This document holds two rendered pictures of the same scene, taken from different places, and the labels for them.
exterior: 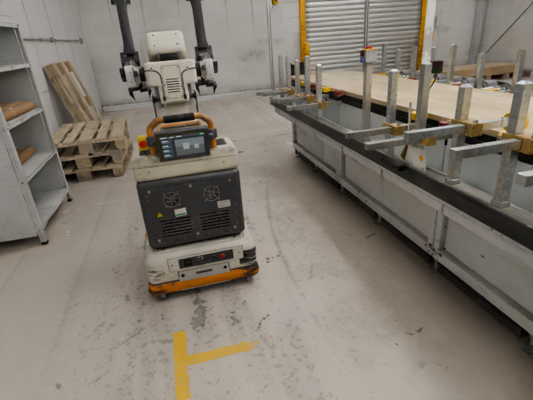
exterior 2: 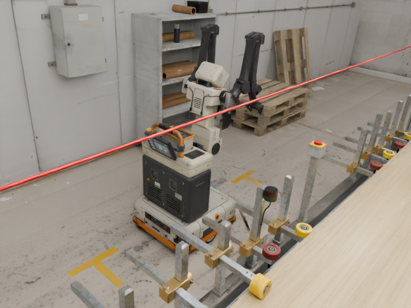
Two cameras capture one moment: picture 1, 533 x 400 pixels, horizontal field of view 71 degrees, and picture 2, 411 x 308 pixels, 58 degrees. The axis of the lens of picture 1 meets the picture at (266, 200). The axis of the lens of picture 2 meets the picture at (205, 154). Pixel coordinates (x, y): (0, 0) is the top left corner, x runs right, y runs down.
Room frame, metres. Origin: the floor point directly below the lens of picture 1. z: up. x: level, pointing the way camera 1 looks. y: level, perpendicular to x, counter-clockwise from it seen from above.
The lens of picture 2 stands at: (0.64, -1.73, 2.03)
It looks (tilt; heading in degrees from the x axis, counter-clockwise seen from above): 27 degrees down; 54
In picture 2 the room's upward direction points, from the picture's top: 4 degrees clockwise
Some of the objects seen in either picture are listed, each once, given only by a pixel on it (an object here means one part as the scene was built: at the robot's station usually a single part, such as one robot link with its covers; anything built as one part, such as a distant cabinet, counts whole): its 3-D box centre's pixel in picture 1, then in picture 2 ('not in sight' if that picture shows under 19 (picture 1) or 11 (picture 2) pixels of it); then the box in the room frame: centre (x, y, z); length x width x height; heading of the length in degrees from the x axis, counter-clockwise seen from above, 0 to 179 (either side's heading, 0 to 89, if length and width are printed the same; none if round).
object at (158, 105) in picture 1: (175, 101); (214, 111); (2.36, 0.51, 0.99); 0.28 x 0.16 x 0.22; 103
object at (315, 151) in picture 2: (368, 55); (316, 150); (2.20, -0.63, 1.18); 0.07 x 0.07 x 0.08; 13
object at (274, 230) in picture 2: (392, 128); (279, 224); (1.92, -0.69, 0.84); 0.14 x 0.06 x 0.05; 13
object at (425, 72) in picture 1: (421, 117); (256, 228); (1.70, -0.74, 0.93); 0.04 x 0.04 x 0.48; 13
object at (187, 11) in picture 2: not in sight; (183, 9); (2.99, 2.03, 1.59); 0.30 x 0.08 x 0.08; 103
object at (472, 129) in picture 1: (464, 126); (219, 253); (1.43, -0.80, 0.95); 0.14 x 0.06 x 0.05; 13
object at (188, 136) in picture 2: (182, 136); (177, 139); (1.96, 0.42, 0.87); 0.23 x 0.15 x 0.11; 103
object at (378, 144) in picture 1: (409, 140); (236, 239); (1.64, -0.67, 0.84); 0.43 x 0.03 x 0.04; 103
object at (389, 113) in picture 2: (297, 88); (381, 139); (3.41, -0.35, 0.88); 0.04 x 0.04 x 0.48; 13
